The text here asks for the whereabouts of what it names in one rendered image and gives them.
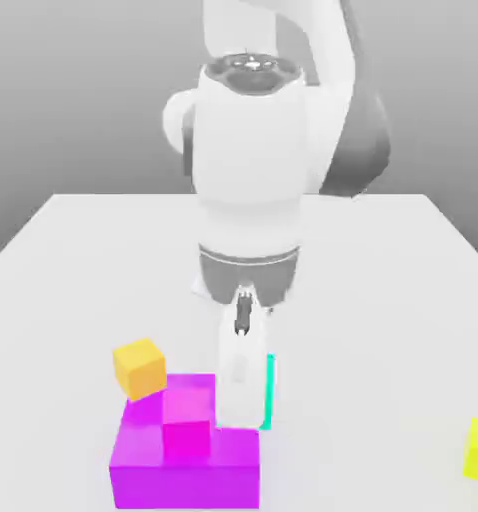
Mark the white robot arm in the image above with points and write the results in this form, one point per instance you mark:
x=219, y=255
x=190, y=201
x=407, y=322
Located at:
x=247, y=160

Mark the large purple box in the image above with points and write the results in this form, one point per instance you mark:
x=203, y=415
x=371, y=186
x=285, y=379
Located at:
x=183, y=484

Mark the small orange cube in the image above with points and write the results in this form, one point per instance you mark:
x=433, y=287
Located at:
x=139, y=370

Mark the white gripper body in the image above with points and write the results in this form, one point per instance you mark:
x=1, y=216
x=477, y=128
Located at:
x=243, y=392

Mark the small magenta cube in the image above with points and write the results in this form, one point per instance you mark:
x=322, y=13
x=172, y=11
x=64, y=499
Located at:
x=186, y=438

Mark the small cyan cube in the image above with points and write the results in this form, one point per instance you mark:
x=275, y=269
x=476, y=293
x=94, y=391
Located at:
x=269, y=392

